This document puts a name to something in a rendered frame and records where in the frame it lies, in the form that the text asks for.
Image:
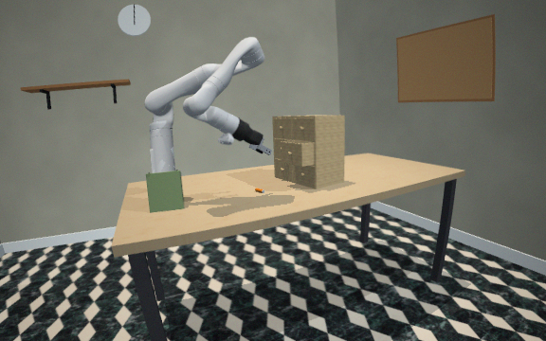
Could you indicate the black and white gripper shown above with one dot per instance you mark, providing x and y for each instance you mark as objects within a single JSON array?
[{"x": 240, "y": 130}]

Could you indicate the small wooden chest of drawers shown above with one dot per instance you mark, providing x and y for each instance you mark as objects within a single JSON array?
[{"x": 329, "y": 149}]

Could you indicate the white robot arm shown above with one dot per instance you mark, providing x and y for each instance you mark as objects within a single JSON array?
[{"x": 206, "y": 88}]

